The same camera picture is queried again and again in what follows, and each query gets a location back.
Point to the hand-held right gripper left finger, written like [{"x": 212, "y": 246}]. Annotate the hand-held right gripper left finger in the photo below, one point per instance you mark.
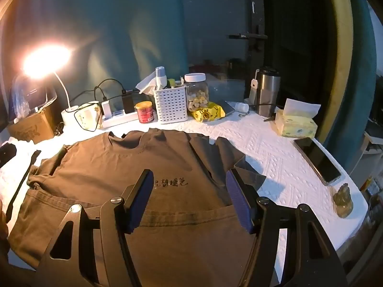
[{"x": 137, "y": 206}]

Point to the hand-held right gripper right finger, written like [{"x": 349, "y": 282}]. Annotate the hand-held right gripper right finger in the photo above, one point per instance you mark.
[{"x": 239, "y": 206}]

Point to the brown t-shirt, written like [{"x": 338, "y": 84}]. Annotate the brown t-shirt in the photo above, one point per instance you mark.
[{"x": 104, "y": 170}]

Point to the white quilted table cover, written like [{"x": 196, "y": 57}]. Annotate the white quilted table cover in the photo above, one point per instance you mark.
[{"x": 269, "y": 161}]

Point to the black smartphone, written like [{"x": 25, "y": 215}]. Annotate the black smartphone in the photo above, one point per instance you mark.
[{"x": 318, "y": 161}]

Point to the red tin can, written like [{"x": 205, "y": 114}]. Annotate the red tin can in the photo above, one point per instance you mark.
[{"x": 144, "y": 113}]

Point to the yellow tissue box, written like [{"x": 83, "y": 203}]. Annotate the yellow tissue box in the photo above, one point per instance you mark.
[{"x": 294, "y": 124}]

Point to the grey notebook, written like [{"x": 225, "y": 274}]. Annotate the grey notebook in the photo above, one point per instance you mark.
[{"x": 229, "y": 107}]

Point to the yellow snack packet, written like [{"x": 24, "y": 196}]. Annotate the yellow snack packet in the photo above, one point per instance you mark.
[{"x": 208, "y": 112}]

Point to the small white bottle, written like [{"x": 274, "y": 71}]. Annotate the small white bottle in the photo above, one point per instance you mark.
[{"x": 241, "y": 107}]

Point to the white cube socket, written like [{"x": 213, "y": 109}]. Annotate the white cube socket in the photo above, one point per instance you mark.
[{"x": 86, "y": 116}]

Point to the white charger plug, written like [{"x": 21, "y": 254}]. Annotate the white charger plug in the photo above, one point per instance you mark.
[{"x": 106, "y": 107}]

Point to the small green figurine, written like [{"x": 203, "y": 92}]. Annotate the small green figurine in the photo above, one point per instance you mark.
[{"x": 343, "y": 201}]

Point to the black power adapter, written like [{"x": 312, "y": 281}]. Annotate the black power adapter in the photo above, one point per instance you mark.
[{"x": 128, "y": 101}]

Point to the white perforated basket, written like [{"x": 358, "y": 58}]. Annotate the white perforated basket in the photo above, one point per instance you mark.
[{"x": 170, "y": 104}]

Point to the white desk lamp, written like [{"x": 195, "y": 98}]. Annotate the white desk lamp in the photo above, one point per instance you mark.
[{"x": 69, "y": 116}]

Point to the steel tumbler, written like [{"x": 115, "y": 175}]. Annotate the steel tumbler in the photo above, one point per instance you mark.
[{"x": 269, "y": 92}]

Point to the white crumpled tissue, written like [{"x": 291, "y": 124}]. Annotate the white crumpled tissue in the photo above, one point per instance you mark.
[{"x": 146, "y": 85}]

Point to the clear jar white lid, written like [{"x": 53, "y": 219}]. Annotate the clear jar white lid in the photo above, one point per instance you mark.
[{"x": 196, "y": 92}]

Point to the white tea bag tag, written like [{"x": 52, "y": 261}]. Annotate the white tea bag tag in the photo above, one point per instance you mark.
[{"x": 254, "y": 83}]

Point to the white grey spray bottle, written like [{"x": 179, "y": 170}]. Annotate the white grey spray bottle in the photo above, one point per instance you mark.
[{"x": 160, "y": 76}]

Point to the cardboard box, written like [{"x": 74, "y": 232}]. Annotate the cardboard box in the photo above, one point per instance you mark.
[{"x": 30, "y": 127}]

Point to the white shelf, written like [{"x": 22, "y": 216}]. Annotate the white shelf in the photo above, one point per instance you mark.
[{"x": 372, "y": 139}]

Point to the teal curtain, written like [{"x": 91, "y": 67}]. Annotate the teal curtain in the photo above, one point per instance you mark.
[
  {"x": 356, "y": 65},
  {"x": 119, "y": 30}
]

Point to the dark door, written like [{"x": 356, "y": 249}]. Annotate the dark door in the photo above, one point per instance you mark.
[{"x": 293, "y": 36}]

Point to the yellow padded post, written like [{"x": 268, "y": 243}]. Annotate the yellow padded post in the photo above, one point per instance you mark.
[{"x": 338, "y": 36}]

